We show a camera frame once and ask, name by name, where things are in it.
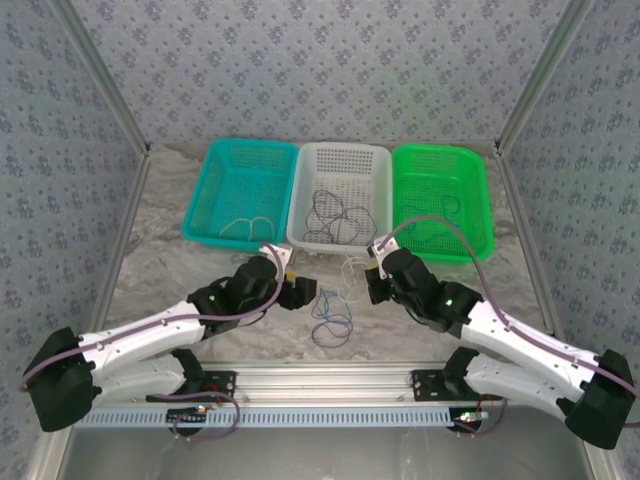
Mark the aluminium frame post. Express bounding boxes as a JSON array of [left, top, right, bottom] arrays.
[[494, 0, 596, 152], [49, 0, 151, 155]]

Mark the small circuit board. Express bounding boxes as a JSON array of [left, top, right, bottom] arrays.
[[452, 410, 491, 431], [167, 407, 211, 425]]

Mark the teal plastic basket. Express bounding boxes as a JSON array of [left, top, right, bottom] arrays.
[[179, 138, 300, 251]]

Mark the green plastic basket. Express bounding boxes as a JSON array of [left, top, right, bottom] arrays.
[[390, 143, 496, 265]]

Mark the thin blue cable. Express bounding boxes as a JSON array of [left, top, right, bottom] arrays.
[[310, 288, 354, 349], [399, 194, 464, 251]]

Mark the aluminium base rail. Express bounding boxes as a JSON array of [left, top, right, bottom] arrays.
[[199, 362, 451, 402]]

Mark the thin white cable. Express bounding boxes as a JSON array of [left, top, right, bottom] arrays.
[[339, 254, 374, 307]]

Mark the white slotted cable duct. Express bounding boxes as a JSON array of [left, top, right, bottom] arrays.
[[74, 405, 459, 429]]

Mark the thin beige cable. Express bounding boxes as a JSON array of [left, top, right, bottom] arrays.
[[218, 216, 276, 240]]

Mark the thin dark purple cable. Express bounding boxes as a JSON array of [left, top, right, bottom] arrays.
[[302, 189, 379, 247]]

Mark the aluminium table side rail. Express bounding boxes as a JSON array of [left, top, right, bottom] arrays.
[[494, 144, 616, 480], [24, 144, 153, 480]]

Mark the white plastic basket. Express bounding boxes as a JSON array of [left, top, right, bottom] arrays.
[[285, 142, 393, 255]]

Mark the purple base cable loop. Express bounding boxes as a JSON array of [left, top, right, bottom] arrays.
[[149, 389, 241, 444], [454, 389, 509, 439]]

